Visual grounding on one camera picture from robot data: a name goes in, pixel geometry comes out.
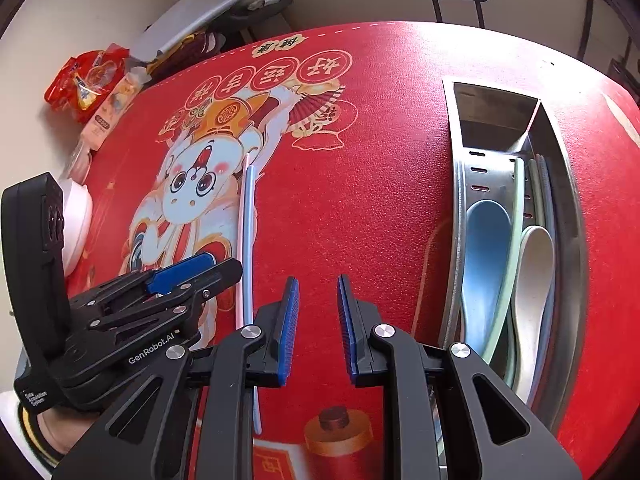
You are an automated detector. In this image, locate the steel utensil holder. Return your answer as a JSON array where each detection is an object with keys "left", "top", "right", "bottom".
[{"left": 435, "top": 79, "right": 591, "bottom": 480}]

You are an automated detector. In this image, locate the red printed table mat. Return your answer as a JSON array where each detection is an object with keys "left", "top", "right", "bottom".
[{"left": 60, "top": 20, "right": 640, "bottom": 480}]

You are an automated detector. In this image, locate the white bowl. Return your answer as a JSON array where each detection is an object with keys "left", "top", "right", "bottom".
[{"left": 57, "top": 180, "right": 94, "bottom": 278}]

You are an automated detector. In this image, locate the person's left hand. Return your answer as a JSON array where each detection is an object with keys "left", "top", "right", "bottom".
[{"left": 39, "top": 406, "right": 106, "bottom": 456}]

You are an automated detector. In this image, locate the white printed pack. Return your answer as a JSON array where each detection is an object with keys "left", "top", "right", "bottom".
[{"left": 80, "top": 72, "right": 146, "bottom": 153}]

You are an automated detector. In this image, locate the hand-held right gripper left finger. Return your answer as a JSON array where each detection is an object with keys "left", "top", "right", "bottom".
[{"left": 52, "top": 276, "right": 301, "bottom": 480}]

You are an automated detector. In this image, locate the cream spoon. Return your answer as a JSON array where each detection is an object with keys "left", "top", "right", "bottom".
[{"left": 512, "top": 225, "right": 557, "bottom": 398}]

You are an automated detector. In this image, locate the dark cloth pile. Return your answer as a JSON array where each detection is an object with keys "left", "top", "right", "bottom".
[{"left": 150, "top": 30, "right": 228, "bottom": 78}]

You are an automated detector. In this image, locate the blue spoon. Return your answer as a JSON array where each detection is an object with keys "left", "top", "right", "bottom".
[{"left": 460, "top": 199, "right": 513, "bottom": 356}]

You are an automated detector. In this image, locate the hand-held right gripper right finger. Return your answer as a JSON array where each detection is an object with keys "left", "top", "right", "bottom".
[{"left": 337, "top": 274, "right": 583, "bottom": 480}]

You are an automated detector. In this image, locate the person's left forearm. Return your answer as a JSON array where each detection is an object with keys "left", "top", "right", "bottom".
[{"left": 0, "top": 390, "right": 56, "bottom": 471}]

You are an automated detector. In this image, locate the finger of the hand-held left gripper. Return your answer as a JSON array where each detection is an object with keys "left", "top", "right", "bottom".
[
  {"left": 67, "top": 252, "right": 218, "bottom": 311},
  {"left": 90, "top": 258, "right": 244, "bottom": 341}
]

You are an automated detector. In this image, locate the grey plastic board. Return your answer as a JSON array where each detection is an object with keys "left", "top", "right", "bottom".
[{"left": 130, "top": 0, "right": 273, "bottom": 61}]

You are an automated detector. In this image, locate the red snack bag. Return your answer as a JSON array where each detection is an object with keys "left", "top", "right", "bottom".
[{"left": 44, "top": 44, "right": 132, "bottom": 123}]

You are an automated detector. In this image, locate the green chopstick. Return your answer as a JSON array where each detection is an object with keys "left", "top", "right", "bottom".
[{"left": 487, "top": 157, "right": 527, "bottom": 386}]

